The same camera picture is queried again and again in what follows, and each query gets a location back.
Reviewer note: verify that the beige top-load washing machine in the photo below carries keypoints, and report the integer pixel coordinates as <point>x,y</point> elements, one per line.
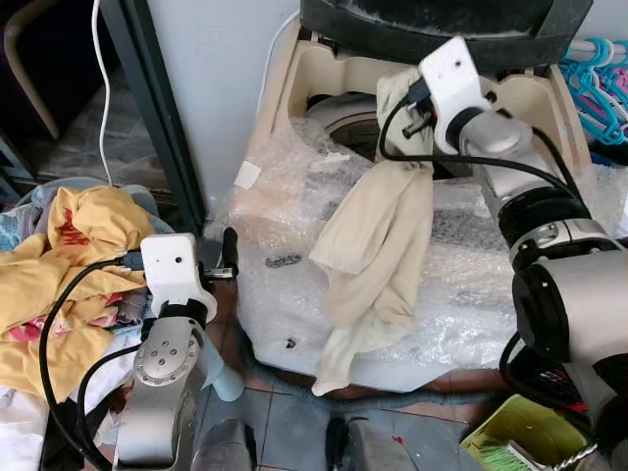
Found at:
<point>324,74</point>

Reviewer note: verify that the green bristle brush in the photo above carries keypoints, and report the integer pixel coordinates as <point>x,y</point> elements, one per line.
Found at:
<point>510,457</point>

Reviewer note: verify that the clear bubble wrap sheet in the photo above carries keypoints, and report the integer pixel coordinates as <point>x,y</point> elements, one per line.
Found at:
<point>285,285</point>

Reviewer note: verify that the yellow cloth garment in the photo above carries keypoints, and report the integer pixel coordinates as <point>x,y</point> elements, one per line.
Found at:
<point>69,294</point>

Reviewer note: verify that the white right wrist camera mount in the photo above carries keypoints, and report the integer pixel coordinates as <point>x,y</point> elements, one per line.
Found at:
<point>456,78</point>

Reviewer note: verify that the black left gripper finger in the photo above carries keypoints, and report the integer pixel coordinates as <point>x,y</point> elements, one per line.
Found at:
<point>231,250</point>

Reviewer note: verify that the silver clothes rail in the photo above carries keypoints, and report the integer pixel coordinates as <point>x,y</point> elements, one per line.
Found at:
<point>599,46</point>

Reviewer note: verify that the teal plastic hanger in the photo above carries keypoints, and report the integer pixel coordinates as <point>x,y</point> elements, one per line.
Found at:
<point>579,88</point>

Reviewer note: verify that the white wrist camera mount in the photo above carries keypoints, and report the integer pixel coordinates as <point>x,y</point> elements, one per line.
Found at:
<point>456,78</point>
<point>172,265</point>

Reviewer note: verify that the beige cloth garment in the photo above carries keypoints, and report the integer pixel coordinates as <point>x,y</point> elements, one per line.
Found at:
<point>378,245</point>

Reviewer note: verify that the pink plastic hanger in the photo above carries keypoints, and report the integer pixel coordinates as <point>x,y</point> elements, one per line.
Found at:
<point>601,57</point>

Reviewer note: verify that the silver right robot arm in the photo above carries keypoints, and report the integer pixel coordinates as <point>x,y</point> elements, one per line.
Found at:
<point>569,294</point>

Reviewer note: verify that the yellow-green plastic dustpan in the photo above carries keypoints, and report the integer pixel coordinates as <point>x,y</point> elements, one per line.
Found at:
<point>520,422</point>

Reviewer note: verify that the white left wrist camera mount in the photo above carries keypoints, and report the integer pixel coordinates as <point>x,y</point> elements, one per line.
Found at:
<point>172,265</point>

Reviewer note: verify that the dark metal door frame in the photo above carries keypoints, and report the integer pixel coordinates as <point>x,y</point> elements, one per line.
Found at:
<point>154,98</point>

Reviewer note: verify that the grey robot right leg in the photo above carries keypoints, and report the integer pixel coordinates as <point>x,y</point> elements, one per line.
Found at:
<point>373,449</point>

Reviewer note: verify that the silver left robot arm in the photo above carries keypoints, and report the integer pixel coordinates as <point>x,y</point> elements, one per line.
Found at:
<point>167,363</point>

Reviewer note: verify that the grey robot leg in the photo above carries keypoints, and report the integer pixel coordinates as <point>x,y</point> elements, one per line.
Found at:
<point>224,449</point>
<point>373,449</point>

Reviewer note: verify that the dark grey washer lid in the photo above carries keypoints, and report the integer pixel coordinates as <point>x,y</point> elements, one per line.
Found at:
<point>442,29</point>

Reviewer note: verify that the white paper tag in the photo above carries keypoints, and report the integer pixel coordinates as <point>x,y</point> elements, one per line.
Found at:
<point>248,175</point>

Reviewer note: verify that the grey robot left leg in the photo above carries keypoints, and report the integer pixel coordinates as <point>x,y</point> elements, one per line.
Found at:
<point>224,449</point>

